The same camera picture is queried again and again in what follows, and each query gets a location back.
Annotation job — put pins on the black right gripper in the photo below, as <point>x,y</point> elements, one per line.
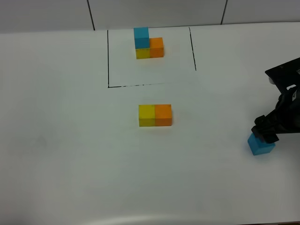
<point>284,119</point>

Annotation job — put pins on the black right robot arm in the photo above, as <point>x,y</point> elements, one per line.
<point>285,76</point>

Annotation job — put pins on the template orange cube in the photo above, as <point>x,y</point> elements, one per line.
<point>156,47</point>

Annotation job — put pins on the template yellow cube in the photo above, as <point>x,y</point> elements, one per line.
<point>142,53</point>

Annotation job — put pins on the template blue cube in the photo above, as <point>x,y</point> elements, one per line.
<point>141,37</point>

